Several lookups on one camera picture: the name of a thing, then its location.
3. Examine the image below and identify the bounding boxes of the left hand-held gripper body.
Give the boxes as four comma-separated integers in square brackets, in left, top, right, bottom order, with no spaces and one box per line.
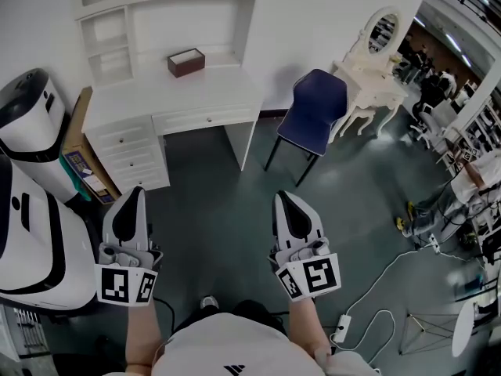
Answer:
[95,225,164,308]

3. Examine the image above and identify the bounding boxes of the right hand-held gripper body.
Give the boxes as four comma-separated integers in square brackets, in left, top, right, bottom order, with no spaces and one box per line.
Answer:
[268,237,341,302]

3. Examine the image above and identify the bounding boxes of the person's left forearm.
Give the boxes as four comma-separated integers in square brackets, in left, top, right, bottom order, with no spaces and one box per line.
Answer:
[124,302,164,367]

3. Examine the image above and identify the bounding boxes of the person's right forearm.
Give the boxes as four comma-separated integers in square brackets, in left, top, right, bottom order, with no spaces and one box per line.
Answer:
[288,294,332,358]

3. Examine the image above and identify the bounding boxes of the white desk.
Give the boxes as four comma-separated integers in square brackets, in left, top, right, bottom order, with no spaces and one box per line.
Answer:
[81,64,264,195]

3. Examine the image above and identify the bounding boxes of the brown tissue box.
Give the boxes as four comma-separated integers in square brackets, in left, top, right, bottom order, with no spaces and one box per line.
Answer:
[167,47,207,78]

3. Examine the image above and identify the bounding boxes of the white and black machine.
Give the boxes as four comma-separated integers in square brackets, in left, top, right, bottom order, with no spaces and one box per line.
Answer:
[0,154,99,311]
[0,67,79,203]

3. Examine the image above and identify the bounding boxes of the teal bag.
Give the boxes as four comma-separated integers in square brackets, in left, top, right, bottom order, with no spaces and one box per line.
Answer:
[70,165,92,202]

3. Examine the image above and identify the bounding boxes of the person's black trousers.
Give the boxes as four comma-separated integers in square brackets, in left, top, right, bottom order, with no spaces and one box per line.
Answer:
[175,299,287,333]

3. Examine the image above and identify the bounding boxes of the cardboard box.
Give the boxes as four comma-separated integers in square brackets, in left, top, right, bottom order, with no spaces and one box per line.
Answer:
[61,86,121,205]

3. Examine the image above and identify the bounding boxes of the person's white shirt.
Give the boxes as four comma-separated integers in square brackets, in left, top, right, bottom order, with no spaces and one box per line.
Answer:
[150,321,380,376]

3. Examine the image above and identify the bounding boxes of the blue chair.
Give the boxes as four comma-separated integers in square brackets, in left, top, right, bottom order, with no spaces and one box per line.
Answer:
[264,68,348,187]

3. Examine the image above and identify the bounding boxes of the white dressing table with mirror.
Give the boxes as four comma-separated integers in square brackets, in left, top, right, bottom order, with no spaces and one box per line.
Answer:
[330,6,408,144]

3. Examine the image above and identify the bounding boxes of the white round side table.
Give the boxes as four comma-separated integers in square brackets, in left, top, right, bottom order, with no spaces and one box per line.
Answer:
[398,302,477,358]

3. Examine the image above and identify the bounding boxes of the white cable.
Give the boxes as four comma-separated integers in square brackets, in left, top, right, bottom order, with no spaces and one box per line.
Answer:
[330,248,485,370]

